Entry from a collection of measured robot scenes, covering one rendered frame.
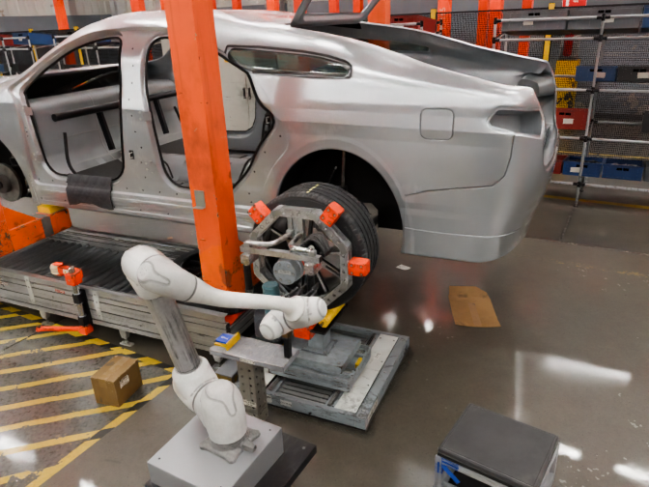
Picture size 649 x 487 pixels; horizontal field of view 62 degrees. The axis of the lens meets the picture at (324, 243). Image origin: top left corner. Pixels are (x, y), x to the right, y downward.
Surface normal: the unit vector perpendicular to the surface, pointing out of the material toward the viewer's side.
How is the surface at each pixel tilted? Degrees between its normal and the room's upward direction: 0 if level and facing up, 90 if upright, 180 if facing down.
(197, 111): 90
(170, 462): 3
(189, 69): 90
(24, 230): 90
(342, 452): 0
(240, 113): 90
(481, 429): 0
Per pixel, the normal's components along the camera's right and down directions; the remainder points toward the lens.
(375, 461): -0.04, -0.92
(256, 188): -0.41, 0.37
